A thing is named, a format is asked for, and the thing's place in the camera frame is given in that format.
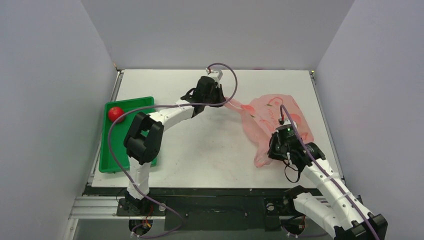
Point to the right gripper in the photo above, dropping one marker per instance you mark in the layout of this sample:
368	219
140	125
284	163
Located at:
276	151

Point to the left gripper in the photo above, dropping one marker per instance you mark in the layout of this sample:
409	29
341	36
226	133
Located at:
218	90

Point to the pink plastic bag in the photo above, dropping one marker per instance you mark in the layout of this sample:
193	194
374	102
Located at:
260	118

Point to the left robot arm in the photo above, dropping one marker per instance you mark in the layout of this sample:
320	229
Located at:
144	137

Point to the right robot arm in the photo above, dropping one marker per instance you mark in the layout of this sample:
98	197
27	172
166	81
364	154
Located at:
341	215

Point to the red fake apple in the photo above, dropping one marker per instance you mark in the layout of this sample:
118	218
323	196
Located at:
116	114

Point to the green plastic tray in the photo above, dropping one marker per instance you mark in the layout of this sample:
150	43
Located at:
107	163

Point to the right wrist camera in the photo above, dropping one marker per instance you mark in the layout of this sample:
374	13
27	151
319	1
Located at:
284	122

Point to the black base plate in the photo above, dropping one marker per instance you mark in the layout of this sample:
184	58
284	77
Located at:
277	213

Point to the aluminium frame rail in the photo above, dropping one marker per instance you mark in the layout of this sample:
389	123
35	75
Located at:
96	207

